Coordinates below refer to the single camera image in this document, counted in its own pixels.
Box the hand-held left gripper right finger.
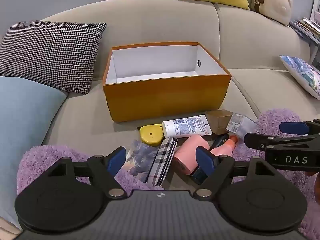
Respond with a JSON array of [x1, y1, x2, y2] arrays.
[[194, 146, 278, 200]]

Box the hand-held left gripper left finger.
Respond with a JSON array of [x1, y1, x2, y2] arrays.
[[46, 146, 128, 200]]

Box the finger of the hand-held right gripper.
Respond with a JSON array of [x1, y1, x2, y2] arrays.
[[279, 119, 320, 135], [244, 132, 320, 152]]

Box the pink plastic cup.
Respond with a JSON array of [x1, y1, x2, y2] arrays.
[[173, 134, 211, 175]]

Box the painting print card box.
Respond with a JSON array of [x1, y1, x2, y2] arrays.
[[124, 140, 159, 183]]

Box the clear plastic box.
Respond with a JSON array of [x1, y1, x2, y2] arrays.
[[226, 113, 258, 139]]

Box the white squeeze tube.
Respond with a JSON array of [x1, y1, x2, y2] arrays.
[[162, 114, 213, 138]]

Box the small brown box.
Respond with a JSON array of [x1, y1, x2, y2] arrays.
[[205, 109, 234, 135]]

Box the yellow tape measure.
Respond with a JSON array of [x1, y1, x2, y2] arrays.
[[137, 124, 164, 147]]

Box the plaid case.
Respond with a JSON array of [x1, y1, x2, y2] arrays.
[[146, 137, 178, 187]]

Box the orange cardboard box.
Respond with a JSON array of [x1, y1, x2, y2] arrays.
[[102, 42, 232, 123]]

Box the purple fluffy rug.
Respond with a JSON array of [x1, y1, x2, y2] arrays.
[[16, 109, 320, 238]]

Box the printed pillow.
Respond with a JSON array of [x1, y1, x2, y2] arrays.
[[279, 55, 320, 100]]

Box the light blue cushion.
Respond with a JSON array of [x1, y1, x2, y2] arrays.
[[0, 76, 68, 230]]

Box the stack of magazines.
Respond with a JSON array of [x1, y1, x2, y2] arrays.
[[289, 0, 320, 48]]

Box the cream bear suitcase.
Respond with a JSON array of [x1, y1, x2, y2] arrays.
[[251, 0, 293, 26]]

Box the houndstooth pillow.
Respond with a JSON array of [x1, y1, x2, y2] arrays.
[[0, 20, 107, 95]]

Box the beige sofa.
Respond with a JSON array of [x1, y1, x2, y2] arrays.
[[0, 0, 320, 205]]

